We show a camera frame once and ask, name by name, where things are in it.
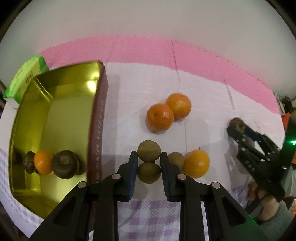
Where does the operator right hand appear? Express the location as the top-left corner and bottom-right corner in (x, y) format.
(247, 181), (280, 222)

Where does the dark brown mangosteen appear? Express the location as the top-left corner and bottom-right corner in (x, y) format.
(229, 117), (246, 134)

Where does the yellow orange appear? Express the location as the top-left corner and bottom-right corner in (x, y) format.
(34, 151), (53, 175)
(183, 149), (210, 179)

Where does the dark mangosteen in tin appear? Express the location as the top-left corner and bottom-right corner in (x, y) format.
(51, 150), (80, 179)
(23, 151), (36, 174)

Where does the brown longan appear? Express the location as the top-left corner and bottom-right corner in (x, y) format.
(168, 152), (185, 170)
(137, 140), (161, 162)
(137, 162), (161, 184)

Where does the red gold toffee tin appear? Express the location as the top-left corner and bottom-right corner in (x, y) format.
(9, 61), (108, 218)

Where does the green tissue pack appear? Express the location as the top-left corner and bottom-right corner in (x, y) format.
(4, 54), (49, 109)

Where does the orange tangerine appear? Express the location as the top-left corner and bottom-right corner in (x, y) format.
(146, 103), (174, 133)
(166, 93), (192, 120)

